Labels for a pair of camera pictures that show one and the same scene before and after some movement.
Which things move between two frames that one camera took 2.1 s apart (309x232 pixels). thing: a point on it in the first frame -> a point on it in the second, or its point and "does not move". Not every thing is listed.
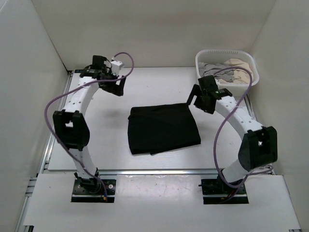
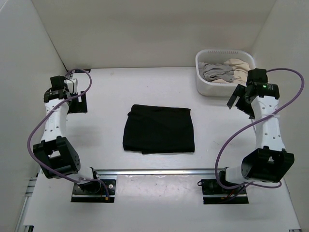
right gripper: [196, 91] -> [240, 91]
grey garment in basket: [223, 71] does not move
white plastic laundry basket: [235, 70] does not move
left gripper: [115, 89] -> [79, 107]
